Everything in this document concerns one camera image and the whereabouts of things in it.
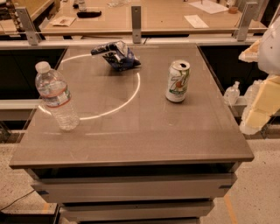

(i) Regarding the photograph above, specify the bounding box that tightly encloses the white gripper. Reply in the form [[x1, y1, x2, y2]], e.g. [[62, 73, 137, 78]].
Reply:
[[238, 17, 280, 135]]

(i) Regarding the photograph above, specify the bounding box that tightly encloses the blue chip bag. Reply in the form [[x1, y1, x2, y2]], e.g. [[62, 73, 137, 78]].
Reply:
[[91, 40, 141, 72]]

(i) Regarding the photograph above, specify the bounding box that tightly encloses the clear sanitizer bottle right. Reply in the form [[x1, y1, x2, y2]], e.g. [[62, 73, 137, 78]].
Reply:
[[244, 80, 263, 104]]

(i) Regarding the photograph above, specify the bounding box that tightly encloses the clear sanitizer bottle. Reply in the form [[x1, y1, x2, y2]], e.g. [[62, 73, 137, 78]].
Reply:
[[223, 81, 240, 106], [244, 80, 263, 104]]

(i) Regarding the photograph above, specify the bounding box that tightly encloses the clear sanitizer bottle left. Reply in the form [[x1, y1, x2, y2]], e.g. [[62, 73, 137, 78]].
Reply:
[[223, 81, 240, 106]]

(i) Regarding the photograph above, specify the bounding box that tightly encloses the clear plastic water bottle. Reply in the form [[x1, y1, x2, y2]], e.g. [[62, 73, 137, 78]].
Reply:
[[35, 61, 80, 131]]

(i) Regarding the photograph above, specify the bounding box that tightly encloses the brown tape roll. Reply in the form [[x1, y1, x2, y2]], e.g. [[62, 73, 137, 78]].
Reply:
[[228, 7, 238, 14]]

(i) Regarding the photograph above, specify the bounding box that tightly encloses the green white soda can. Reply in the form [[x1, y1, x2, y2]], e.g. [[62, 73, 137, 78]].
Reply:
[[165, 59, 190, 102]]

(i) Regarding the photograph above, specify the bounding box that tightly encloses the white paper sheet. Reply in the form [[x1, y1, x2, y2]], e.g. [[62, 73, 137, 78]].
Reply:
[[190, 0, 228, 15]]

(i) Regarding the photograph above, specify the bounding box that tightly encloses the small white paper card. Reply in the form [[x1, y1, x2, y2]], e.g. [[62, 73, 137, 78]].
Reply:
[[185, 15, 208, 29]]

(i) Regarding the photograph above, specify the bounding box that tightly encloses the upper cabinet drawer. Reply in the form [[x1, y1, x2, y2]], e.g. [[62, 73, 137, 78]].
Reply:
[[31, 173, 236, 203]]

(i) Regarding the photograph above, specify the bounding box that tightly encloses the cabinet drawer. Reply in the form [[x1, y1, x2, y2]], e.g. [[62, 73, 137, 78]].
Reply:
[[60, 201, 214, 222], [31, 173, 236, 203]]

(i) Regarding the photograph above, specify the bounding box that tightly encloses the lower cabinet drawer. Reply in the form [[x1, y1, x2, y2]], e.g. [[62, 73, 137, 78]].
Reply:
[[60, 201, 214, 222]]

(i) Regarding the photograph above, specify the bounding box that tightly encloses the black object on desk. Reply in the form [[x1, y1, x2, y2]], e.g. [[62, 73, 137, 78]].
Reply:
[[77, 11, 102, 18]]

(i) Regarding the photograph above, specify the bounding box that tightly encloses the brown paper envelope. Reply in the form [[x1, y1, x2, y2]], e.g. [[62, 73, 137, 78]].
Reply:
[[50, 16, 75, 27]]

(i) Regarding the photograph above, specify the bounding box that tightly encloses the right metal bracket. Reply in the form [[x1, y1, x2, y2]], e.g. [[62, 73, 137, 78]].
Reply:
[[234, 2, 258, 41]]

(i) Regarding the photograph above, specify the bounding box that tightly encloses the metal bracket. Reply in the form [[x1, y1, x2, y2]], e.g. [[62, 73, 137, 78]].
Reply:
[[234, 2, 258, 41], [131, 6, 141, 44], [16, 7, 41, 46]]

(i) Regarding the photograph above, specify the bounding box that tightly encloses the middle metal bracket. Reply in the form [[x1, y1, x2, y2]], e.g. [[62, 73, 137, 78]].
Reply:
[[131, 6, 141, 44]]

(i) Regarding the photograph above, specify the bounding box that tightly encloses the left metal bracket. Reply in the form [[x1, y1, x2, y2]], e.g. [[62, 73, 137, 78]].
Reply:
[[16, 7, 41, 46]]

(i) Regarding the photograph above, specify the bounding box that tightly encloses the black floor cable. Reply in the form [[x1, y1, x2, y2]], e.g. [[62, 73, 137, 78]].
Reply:
[[0, 189, 36, 212]]

